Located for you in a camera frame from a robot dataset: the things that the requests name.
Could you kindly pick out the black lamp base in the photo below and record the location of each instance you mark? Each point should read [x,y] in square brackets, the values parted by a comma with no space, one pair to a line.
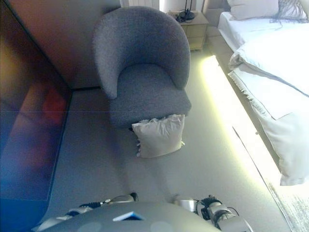
[186,16]

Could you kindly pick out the silver black robot right leg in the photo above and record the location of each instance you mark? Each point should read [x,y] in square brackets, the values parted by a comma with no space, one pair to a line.
[187,204]

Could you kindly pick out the bed with lit base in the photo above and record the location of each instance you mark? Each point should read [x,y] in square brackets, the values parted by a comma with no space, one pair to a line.
[241,26]

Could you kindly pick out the white fringed cushion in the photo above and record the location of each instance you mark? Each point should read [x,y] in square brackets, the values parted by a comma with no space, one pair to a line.
[159,137]

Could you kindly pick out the pale patterned rug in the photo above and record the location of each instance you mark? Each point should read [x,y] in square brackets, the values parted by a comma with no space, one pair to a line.
[294,212]

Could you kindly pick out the white duvet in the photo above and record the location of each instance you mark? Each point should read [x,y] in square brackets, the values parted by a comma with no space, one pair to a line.
[277,55]

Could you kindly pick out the black oblong object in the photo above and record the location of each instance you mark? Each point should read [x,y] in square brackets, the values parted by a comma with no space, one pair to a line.
[123,198]

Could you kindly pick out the dark glossy cabinet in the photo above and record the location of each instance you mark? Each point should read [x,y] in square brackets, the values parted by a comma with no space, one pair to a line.
[29,120]

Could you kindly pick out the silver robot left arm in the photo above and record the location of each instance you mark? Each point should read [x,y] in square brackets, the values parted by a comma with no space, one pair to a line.
[55,221]

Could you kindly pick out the beige wooden nightstand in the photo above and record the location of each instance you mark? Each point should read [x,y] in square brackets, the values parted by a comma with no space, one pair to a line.
[195,33]

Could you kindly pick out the cream fringed bedspread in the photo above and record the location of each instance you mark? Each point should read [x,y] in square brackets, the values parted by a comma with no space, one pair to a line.
[289,145]

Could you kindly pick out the white pillow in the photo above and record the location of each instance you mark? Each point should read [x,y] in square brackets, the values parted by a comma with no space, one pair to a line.
[253,8]

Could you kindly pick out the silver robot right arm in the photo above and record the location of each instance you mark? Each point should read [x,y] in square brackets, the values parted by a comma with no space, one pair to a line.
[217,210]

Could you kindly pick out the grey robot torso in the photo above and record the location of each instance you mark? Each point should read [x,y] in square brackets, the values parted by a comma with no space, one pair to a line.
[120,224]

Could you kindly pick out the grey tasselled throw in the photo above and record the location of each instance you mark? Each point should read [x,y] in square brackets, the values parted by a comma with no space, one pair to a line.
[287,12]

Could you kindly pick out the grey fabric tub armchair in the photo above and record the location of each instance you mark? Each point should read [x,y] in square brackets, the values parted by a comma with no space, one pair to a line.
[140,48]

